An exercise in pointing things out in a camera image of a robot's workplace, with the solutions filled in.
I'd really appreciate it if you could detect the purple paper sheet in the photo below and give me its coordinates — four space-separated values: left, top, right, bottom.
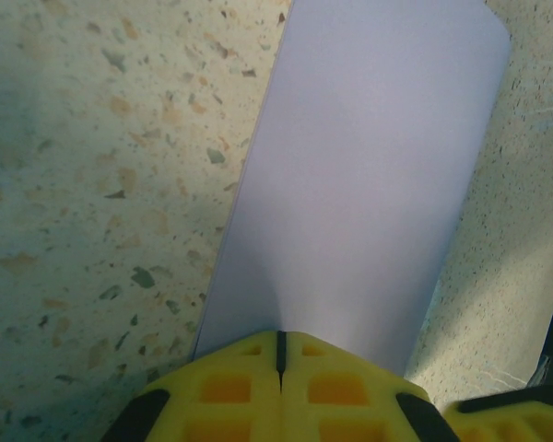
191 0 512 377

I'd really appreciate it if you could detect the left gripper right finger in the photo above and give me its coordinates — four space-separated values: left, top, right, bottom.
279 329 461 442

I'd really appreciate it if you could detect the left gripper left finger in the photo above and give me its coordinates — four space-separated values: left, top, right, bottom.
100 329 283 442

